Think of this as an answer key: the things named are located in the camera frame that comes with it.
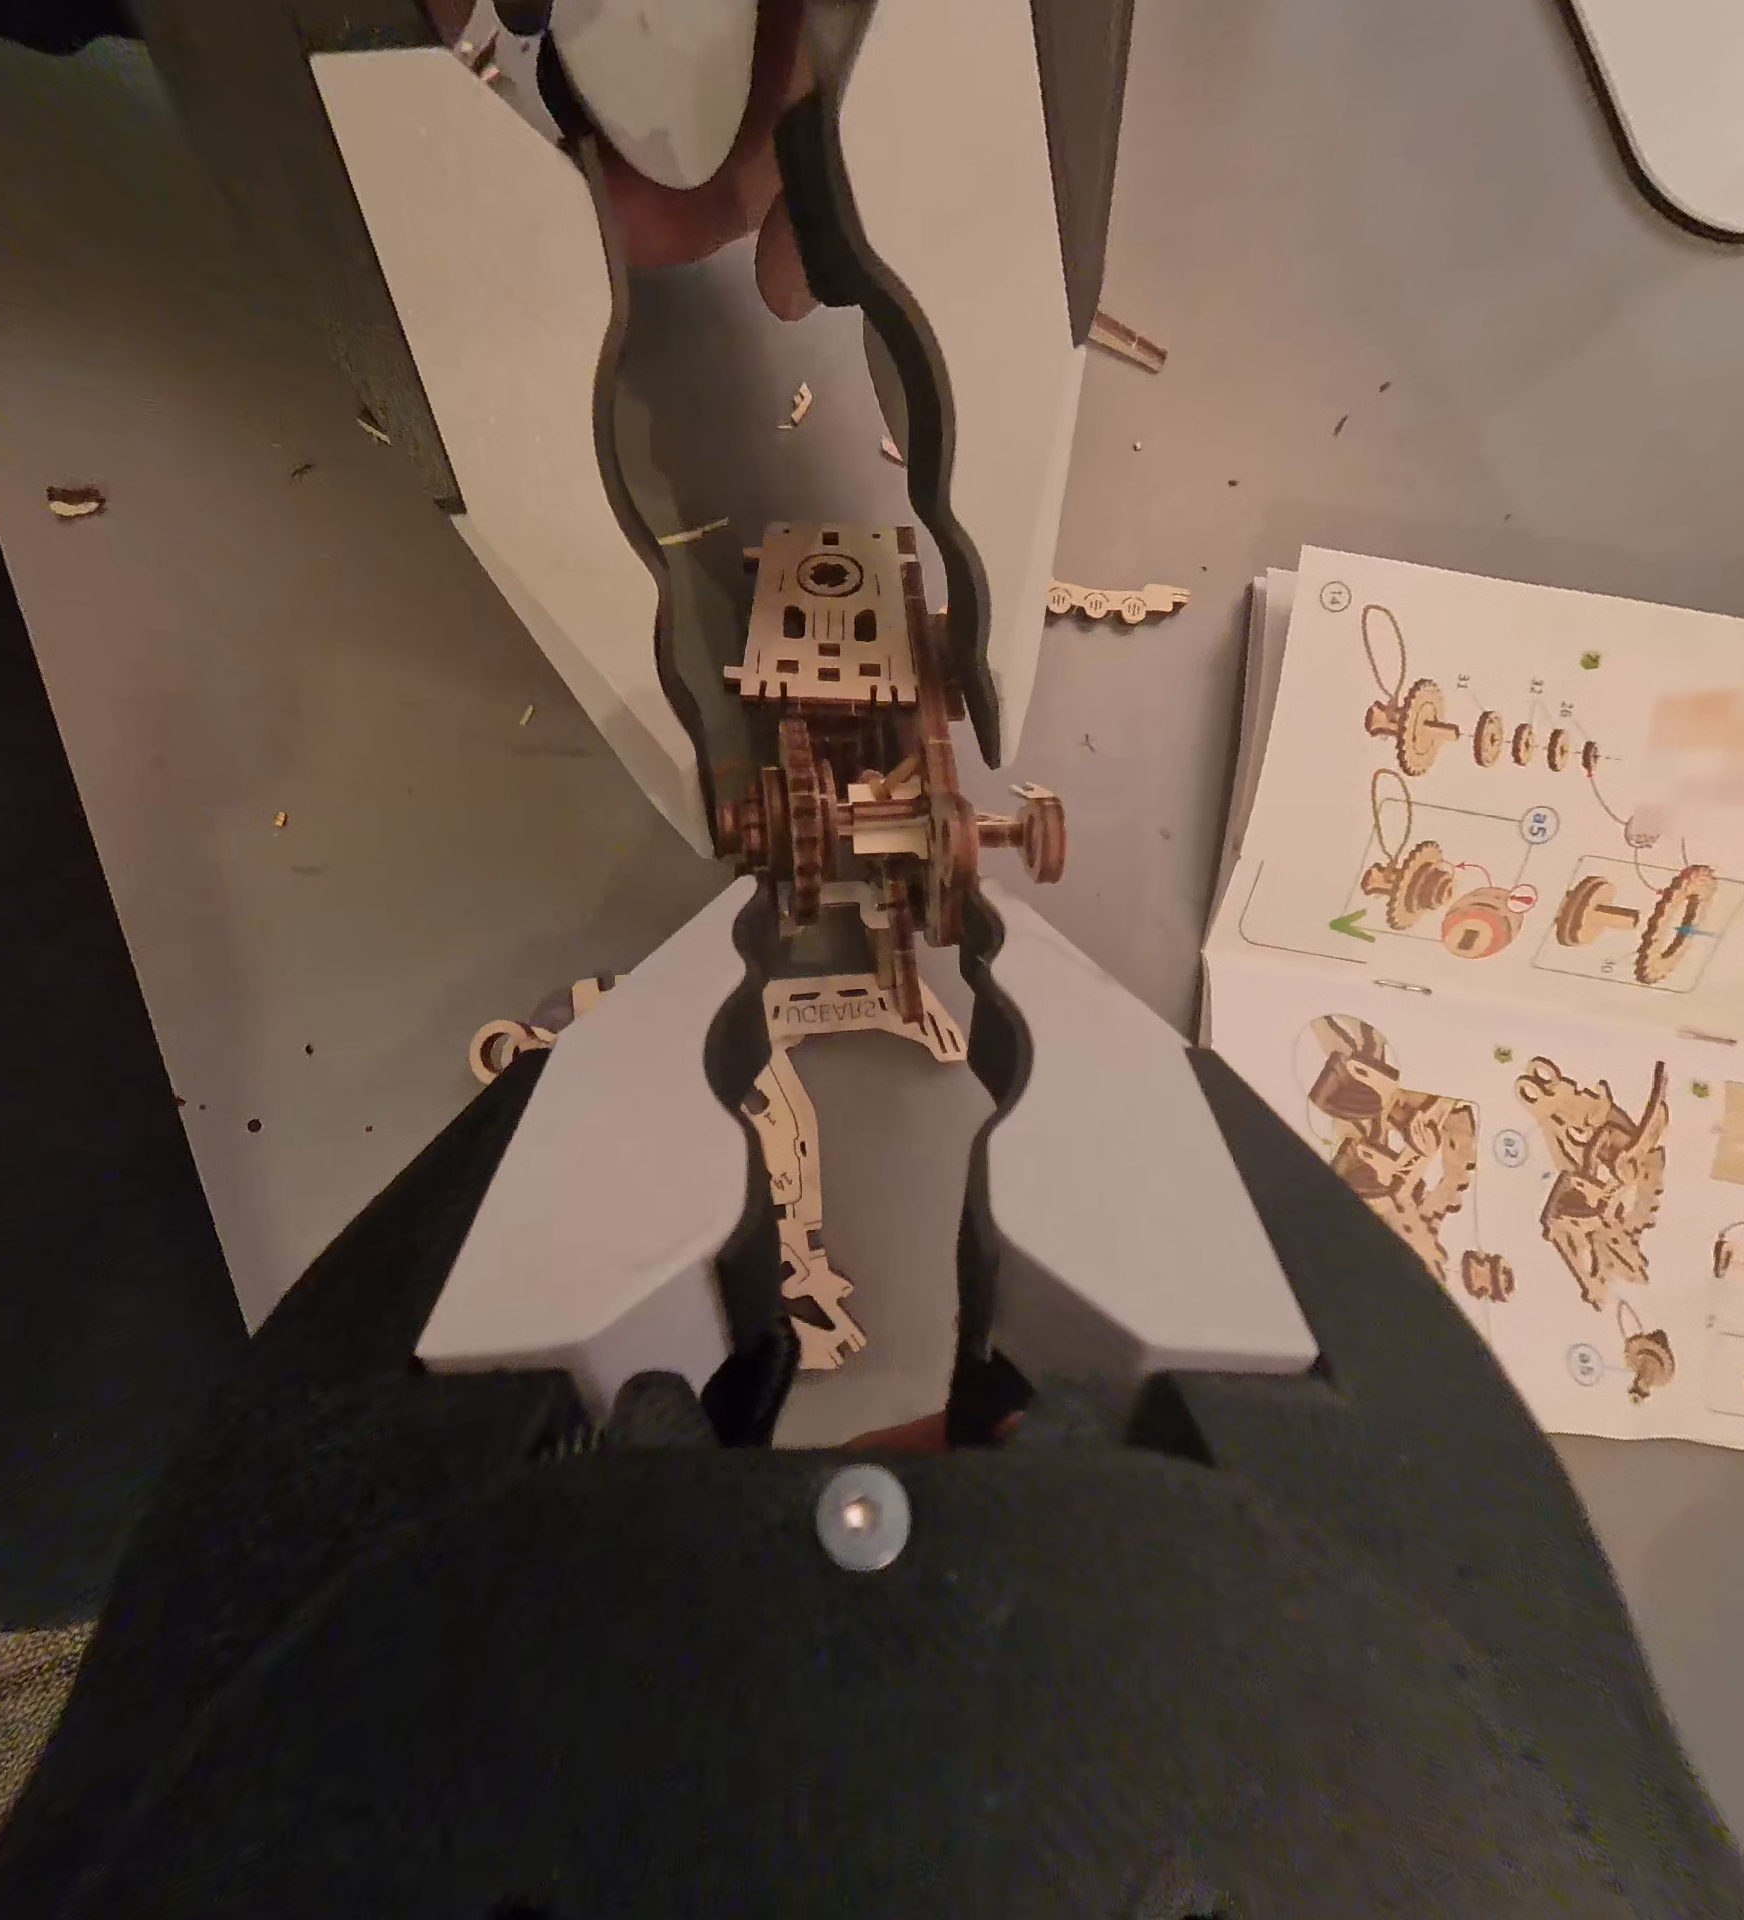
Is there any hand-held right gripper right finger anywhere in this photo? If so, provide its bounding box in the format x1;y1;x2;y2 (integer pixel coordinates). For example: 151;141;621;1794
954;898;1324;1420

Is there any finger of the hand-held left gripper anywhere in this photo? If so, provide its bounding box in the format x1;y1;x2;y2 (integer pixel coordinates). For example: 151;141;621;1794
774;0;1089;769
305;42;753;863

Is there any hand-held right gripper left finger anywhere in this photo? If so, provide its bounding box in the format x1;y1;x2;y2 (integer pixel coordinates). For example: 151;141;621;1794
414;873;802;1420

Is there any wooden openwork frame part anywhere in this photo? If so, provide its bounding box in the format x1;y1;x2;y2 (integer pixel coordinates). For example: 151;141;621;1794
743;1049;873;1373

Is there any wooden gear model assembly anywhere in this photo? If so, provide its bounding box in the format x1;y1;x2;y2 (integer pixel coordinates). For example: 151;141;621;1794
712;516;1072;1069

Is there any person's left hand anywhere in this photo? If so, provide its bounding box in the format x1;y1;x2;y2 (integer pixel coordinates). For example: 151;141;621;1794
617;142;818;327

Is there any wooden part with two rings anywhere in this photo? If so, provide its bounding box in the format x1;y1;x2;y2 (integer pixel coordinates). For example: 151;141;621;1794
471;971;618;1085

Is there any curved notched wooden strip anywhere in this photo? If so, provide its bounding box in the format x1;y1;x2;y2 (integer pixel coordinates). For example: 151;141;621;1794
1044;573;1194;627

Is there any open instruction booklet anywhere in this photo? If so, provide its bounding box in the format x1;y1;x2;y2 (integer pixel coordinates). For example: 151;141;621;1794
1200;543;1744;1464

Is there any white rounded board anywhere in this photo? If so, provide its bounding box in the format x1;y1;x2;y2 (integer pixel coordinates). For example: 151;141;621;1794
1559;0;1744;240

